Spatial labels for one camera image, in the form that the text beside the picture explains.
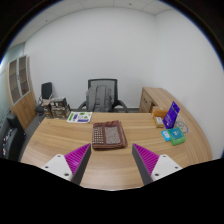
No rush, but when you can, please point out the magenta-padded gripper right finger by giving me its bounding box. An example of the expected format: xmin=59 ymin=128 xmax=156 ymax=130
xmin=131 ymin=143 xmax=184 ymax=186

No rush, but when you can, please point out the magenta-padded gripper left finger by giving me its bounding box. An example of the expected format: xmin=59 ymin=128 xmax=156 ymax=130
xmin=41 ymin=143 xmax=92 ymax=186

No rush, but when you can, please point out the brown patterned towel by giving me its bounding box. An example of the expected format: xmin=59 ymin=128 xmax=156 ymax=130
xmin=91 ymin=120 xmax=129 ymax=150

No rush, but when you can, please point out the green box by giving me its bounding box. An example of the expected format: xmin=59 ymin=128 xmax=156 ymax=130
xmin=166 ymin=126 xmax=187 ymax=147

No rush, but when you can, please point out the small tan box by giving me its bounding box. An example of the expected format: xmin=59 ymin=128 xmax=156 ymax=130
xmin=153 ymin=116 xmax=166 ymax=129

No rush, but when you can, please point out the white sticker sheet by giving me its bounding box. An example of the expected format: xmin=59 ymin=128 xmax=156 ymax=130
xmin=66 ymin=111 xmax=93 ymax=124

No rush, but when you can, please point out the purple box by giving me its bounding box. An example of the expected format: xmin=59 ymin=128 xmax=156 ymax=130
xmin=162 ymin=101 xmax=181 ymax=130

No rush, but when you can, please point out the small dark carton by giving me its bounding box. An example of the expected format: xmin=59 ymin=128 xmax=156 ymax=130
xmin=43 ymin=101 xmax=53 ymax=120

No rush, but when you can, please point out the black printed carton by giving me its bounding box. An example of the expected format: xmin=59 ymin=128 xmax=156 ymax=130
xmin=49 ymin=97 xmax=68 ymax=108

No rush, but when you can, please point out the wooden side cabinet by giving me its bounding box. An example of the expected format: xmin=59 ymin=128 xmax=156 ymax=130
xmin=138 ymin=86 xmax=178 ymax=114

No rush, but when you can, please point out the grey backpack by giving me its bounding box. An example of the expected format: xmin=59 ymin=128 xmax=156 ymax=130
xmin=85 ymin=85 xmax=114 ymax=113

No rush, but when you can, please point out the black sofa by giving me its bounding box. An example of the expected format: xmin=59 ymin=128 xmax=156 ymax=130
xmin=0 ymin=113 xmax=27 ymax=161

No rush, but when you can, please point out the wooden glass-door cabinet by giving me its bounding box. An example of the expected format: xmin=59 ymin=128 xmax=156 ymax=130
xmin=4 ymin=54 xmax=37 ymax=131

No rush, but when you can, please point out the small black chair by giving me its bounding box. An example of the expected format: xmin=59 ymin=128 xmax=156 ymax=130
xmin=34 ymin=81 xmax=54 ymax=116

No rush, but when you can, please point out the black mesh office chair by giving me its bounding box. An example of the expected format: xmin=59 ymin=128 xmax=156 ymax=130
xmin=77 ymin=78 xmax=129 ymax=113

